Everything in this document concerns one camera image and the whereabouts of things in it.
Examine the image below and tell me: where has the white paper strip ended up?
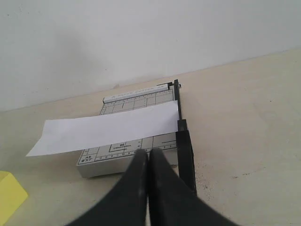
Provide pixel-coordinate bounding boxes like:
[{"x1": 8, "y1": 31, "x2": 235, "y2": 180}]
[{"x1": 27, "y1": 101, "x2": 179, "y2": 157}]

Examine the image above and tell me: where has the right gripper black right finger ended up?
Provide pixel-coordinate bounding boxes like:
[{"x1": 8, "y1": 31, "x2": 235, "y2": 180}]
[{"x1": 149, "y1": 148, "x2": 235, "y2": 226}]

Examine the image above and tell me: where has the yellow foam cube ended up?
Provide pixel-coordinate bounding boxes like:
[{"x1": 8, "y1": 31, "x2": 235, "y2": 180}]
[{"x1": 0, "y1": 171, "x2": 28, "y2": 226}]

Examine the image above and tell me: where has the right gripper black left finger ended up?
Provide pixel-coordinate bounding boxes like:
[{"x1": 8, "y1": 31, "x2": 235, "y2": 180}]
[{"x1": 69, "y1": 150, "x2": 148, "y2": 226}]

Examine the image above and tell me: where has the grey paper cutter base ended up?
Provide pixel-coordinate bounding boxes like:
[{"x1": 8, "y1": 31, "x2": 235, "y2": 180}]
[{"x1": 77, "y1": 80, "x2": 182, "y2": 178}]

